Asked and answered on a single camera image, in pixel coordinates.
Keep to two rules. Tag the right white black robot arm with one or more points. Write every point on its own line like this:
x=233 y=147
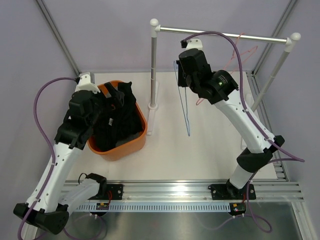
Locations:
x=222 y=91

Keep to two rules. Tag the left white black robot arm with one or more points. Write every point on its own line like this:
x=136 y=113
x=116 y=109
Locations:
x=45 y=208

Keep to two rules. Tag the grey shorts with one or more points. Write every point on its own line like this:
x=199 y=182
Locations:
x=127 y=140

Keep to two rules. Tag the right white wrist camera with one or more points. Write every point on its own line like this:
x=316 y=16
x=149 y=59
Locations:
x=193 y=43

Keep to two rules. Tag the blue wire hanger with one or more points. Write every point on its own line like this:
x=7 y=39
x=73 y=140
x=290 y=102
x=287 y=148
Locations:
x=184 y=104

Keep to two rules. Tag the orange plastic basket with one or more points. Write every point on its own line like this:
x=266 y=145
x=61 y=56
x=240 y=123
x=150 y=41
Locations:
x=113 y=156

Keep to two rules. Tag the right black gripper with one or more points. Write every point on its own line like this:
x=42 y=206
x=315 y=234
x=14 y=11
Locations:
x=181 y=82

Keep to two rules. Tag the white slotted cable duct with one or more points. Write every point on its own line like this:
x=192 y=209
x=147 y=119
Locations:
x=155 y=207

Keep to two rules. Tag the aluminium mounting rail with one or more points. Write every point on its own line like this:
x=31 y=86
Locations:
x=197 y=191

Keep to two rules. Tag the silver white clothes rack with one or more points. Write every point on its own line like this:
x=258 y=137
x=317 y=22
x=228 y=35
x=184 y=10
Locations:
x=156 y=28

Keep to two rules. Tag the pink wire hanger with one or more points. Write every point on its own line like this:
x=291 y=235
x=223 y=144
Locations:
x=250 y=52

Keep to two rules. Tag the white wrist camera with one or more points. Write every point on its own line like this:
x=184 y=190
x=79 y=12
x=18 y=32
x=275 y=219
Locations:
x=193 y=43
x=87 y=82

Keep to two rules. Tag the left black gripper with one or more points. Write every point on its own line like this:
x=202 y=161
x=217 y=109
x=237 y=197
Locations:
x=111 y=103

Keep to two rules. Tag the black shorts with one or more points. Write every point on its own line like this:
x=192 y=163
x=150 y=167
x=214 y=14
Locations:
x=118 y=124

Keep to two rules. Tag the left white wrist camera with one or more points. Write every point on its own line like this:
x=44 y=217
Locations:
x=87 y=82

